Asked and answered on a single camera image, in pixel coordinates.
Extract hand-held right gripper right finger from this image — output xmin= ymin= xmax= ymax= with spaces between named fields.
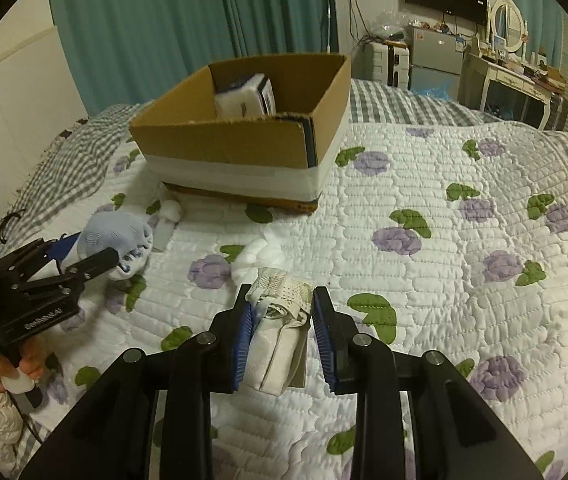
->
xmin=312 ymin=286 xmax=545 ymax=480

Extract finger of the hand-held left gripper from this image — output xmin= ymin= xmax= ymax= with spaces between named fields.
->
xmin=0 ymin=232 xmax=84 ymax=281
xmin=11 ymin=246 xmax=120 ymax=293

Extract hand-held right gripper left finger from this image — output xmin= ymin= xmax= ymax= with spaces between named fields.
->
xmin=18 ymin=285 xmax=257 ymax=480

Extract blue and white sock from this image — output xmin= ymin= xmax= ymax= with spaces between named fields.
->
xmin=60 ymin=210 xmax=155 ymax=282

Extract cardboard box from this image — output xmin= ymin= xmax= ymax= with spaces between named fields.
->
xmin=128 ymin=52 xmax=353 ymax=216

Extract person's left hand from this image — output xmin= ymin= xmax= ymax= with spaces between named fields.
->
xmin=0 ymin=332 xmax=47 ymax=393

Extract small white cloth piece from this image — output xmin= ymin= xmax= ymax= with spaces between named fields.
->
xmin=153 ymin=217 xmax=175 ymax=254

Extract white fluffy sock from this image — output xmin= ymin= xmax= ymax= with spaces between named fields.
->
xmin=230 ymin=236 xmax=285 ymax=282

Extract white floral quilt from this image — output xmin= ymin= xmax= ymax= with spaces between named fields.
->
xmin=0 ymin=119 xmax=568 ymax=480

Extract white and blue tissue pack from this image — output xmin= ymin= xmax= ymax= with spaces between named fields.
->
xmin=214 ymin=73 xmax=277 ymax=119

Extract blue plastic bag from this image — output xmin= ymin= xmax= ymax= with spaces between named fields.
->
xmin=410 ymin=84 xmax=461 ymax=105

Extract white drawer unit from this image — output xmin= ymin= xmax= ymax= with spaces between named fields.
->
xmin=366 ymin=40 xmax=413 ymax=89

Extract grey small fridge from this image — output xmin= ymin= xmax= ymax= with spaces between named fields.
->
xmin=410 ymin=25 xmax=465 ymax=94

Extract white dressing table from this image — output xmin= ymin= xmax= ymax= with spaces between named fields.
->
xmin=463 ymin=50 xmax=568 ymax=132

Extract clear plastic bag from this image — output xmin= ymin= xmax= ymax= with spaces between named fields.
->
xmin=363 ymin=9 xmax=411 ymax=42

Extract dark suitcase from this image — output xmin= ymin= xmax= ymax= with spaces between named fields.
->
xmin=543 ymin=92 xmax=568 ymax=132

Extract white oval mirror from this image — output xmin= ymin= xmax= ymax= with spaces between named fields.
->
xmin=488 ymin=0 xmax=528 ymax=57

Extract teal window curtain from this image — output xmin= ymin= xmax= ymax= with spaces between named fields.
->
xmin=493 ymin=0 xmax=568 ymax=58

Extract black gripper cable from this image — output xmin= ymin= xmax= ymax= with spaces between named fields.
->
xmin=8 ymin=392 xmax=47 ymax=445

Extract hanging wall cables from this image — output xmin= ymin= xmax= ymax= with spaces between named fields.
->
xmin=345 ymin=0 xmax=371 ymax=53

